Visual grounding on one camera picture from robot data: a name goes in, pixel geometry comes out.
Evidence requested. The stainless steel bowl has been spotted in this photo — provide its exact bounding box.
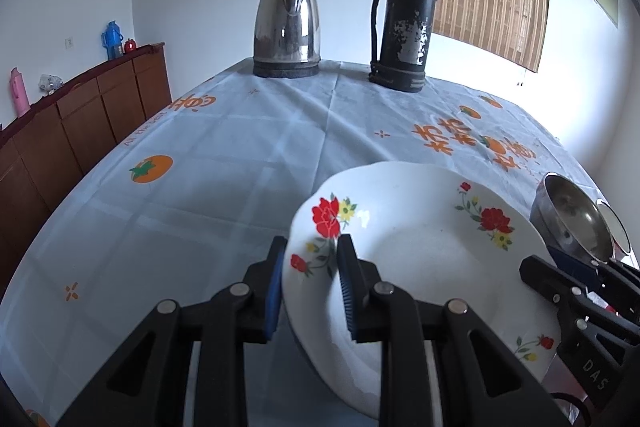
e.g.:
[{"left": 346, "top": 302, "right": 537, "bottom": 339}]
[{"left": 529, "top": 172, "right": 614, "bottom": 263}]

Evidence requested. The pink thermos bottle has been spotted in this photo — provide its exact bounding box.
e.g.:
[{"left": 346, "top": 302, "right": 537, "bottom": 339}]
[{"left": 9, "top": 67, "right": 30, "bottom": 117}]

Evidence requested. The blue water jug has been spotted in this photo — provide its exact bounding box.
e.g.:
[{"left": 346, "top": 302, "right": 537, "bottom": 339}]
[{"left": 101, "top": 20, "right": 124, "bottom": 60}]

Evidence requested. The stainless steel electric kettle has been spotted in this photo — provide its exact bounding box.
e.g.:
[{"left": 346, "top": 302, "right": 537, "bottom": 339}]
[{"left": 253, "top": 0, "right": 321, "bottom": 79}]

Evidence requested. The dark wooden sideboard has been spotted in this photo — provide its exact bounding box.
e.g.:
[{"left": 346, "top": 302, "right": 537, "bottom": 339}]
[{"left": 0, "top": 42, "right": 171, "bottom": 289}]

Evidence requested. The crumpled plastic bag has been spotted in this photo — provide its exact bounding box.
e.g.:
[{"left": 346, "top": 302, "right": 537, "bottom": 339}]
[{"left": 38, "top": 74, "right": 64, "bottom": 95}]

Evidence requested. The black thermos flask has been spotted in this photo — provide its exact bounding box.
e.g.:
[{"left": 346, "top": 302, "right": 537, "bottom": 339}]
[{"left": 369, "top": 0, "right": 437, "bottom": 93}]

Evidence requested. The small red jar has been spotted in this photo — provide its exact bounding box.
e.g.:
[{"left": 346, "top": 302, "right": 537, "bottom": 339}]
[{"left": 124, "top": 39, "right": 137, "bottom": 53}]

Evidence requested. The red flower white plate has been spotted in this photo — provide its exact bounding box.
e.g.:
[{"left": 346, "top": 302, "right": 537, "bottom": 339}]
[{"left": 282, "top": 161, "right": 560, "bottom": 416}]

